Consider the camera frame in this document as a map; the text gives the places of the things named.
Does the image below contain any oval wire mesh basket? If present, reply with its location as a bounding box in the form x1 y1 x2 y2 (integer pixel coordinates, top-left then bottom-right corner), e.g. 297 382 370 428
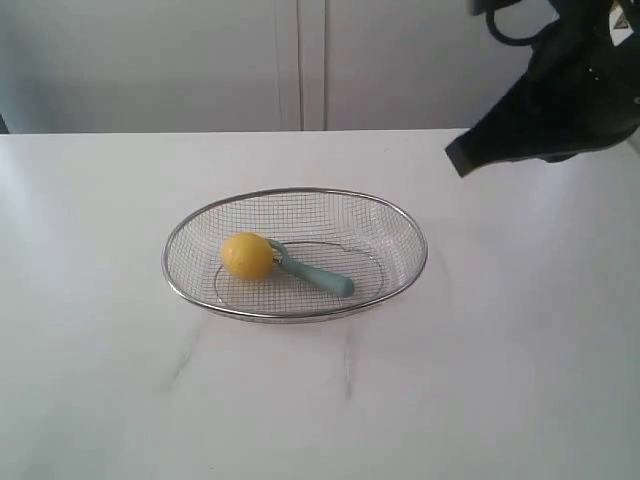
162 187 429 324

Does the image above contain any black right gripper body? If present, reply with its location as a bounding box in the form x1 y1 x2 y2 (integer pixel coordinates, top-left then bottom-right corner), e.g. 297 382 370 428
527 1 639 155

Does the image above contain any teal vegetable peeler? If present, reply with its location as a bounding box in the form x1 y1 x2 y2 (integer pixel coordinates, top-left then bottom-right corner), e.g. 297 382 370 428
267 239 355 298

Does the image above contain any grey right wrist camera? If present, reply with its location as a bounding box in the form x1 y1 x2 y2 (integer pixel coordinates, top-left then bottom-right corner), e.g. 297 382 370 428
467 0 494 16

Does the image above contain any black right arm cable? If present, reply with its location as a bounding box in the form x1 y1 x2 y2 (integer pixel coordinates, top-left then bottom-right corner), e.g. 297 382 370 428
482 0 561 49

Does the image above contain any yellow lemon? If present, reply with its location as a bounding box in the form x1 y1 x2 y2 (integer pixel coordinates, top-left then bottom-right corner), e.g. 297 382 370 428
221 232 274 281

